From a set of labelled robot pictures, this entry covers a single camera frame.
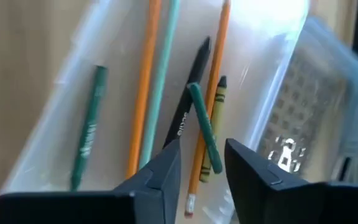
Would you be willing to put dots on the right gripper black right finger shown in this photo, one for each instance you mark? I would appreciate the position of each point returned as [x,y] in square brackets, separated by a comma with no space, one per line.
[253,177]

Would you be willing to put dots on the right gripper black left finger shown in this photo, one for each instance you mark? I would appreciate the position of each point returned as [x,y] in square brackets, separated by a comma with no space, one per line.
[160,186]

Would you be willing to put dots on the teal green crayon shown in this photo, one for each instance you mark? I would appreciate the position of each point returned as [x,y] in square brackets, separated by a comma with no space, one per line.
[205,124]

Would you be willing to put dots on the olive crayon with black stripes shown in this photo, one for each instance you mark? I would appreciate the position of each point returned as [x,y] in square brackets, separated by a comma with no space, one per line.
[219,105]

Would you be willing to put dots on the dark green marker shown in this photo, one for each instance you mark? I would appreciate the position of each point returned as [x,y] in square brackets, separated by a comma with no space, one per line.
[89,130]

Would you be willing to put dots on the black marker pen white print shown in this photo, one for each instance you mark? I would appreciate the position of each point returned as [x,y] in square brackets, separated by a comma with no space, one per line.
[191,87]

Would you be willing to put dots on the teal pencil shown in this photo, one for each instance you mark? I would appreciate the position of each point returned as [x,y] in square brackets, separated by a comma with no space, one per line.
[160,77]

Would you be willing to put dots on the orange wooden pencil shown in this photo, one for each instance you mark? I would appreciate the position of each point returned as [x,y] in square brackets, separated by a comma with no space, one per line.
[145,77]
[217,56]

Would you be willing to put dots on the clear box lid with grid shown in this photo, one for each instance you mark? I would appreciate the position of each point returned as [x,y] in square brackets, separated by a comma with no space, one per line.
[309,102]

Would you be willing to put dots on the clear plastic supply box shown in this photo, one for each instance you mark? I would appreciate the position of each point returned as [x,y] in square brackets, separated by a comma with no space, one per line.
[117,93]

